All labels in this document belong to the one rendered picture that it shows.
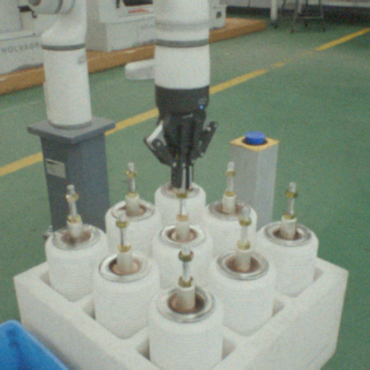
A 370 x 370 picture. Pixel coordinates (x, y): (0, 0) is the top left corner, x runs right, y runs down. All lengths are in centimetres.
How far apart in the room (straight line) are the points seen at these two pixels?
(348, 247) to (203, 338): 73
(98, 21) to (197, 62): 277
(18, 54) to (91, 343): 233
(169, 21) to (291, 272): 41
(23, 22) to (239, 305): 261
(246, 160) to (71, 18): 48
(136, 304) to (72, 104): 56
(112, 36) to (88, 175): 231
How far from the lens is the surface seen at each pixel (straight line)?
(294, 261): 77
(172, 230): 78
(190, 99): 65
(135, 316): 70
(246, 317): 71
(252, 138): 97
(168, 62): 64
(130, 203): 83
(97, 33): 342
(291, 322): 74
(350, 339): 101
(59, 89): 111
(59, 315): 76
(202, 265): 76
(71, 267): 76
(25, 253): 125
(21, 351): 88
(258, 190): 99
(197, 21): 64
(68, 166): 113
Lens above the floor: 65
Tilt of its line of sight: 26 degrees down
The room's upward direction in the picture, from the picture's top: straight up
